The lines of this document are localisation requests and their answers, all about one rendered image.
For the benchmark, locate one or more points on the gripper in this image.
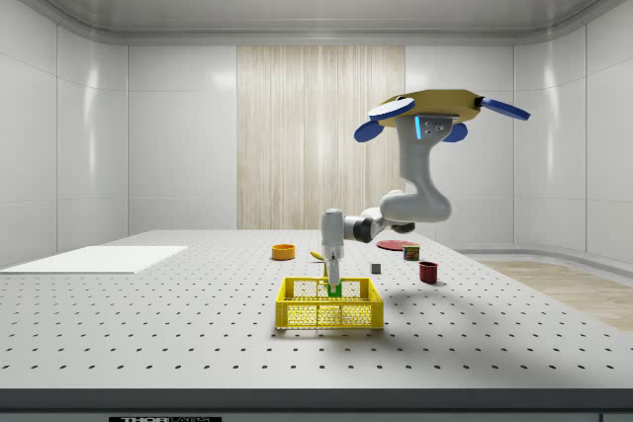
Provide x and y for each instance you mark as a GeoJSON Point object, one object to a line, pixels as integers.
{"type": "Point", "coordinates": [332, 254]}

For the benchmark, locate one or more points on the drone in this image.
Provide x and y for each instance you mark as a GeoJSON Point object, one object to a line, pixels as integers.
{"type": "Point", "coordinates": [440, 101]}

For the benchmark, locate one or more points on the yellow basket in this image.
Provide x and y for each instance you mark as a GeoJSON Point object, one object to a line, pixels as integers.
{"type": "Point", "coordinates": [329, 315]}

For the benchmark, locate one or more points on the grey cube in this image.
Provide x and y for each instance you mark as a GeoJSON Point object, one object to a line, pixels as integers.
{"type": "Point", "coordinates": [376, 269]}

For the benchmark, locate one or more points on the flat-sided can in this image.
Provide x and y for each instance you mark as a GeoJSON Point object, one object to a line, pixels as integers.
{"type": "Point", "coordinates": [411, 253]}

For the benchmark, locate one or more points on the yellow bowl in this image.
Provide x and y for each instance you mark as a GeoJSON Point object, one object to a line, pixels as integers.
{"type": "Point", "coordinates": [283, 252]}

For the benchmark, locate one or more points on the red mug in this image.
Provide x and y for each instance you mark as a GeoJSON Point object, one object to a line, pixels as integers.
{"type": "Point", "coordinates": [429, 273]}

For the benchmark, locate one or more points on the banana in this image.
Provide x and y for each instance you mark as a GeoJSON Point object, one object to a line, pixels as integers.
{"type": "Point", "coordinates": [316, 255]}

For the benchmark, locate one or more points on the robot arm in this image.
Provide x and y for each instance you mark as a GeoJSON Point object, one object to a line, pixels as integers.
{"type": "Point", "coordinates": [420, 194]}

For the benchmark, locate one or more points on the puzzle cube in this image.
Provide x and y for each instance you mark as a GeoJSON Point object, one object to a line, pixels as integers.
{"type": "Point", "coordinates": [335, 291]}

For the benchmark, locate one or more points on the red plate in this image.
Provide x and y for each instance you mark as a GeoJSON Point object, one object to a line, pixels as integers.
{"type": "Point", "coordinates": [390, 245]}

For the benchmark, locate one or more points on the white board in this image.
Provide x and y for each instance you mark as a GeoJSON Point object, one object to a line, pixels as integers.
{"type": "Point", "coordinates": [94, 259]}

